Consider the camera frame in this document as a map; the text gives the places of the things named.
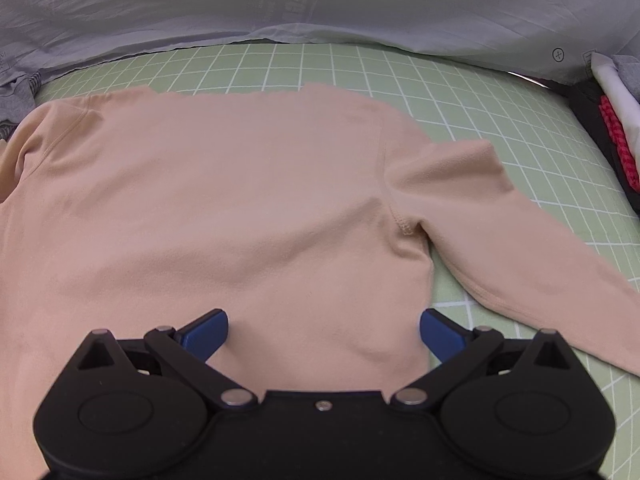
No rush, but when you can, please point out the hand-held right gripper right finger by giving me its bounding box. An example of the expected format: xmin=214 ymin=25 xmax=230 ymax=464
xmin=390 ymin=309 xmax=583 ymax=408

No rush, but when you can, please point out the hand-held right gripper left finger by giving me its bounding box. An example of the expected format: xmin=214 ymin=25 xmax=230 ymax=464
xmin=70 ymin=310 xmax=258 ymax=408

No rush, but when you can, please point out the beige long-sleeve shirt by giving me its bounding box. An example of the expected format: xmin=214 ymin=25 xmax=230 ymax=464
xmin=0 ymin=82 xmax=640 ymax=480

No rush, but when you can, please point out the green checked sheet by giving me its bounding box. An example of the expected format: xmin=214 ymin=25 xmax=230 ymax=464
xmin=35 ymin=41 xmax=640 ymax=480

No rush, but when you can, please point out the white folded garment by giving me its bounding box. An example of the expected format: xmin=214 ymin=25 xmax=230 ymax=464
xmin=591 ymin=51 xmax=640 ymax=147

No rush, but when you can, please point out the grey t-shirt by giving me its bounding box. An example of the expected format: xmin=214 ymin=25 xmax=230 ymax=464
xmin=0 ymin=71 xmax=44 ymax=143

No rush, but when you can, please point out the grey folded garment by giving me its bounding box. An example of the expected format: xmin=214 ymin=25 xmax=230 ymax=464
xmin=611 ymin=54 xmax=640 ymax=97

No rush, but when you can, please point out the grey printed sheet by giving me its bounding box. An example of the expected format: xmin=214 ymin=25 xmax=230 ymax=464
xmin=0 ymin=0 xmax=640 ymax=92

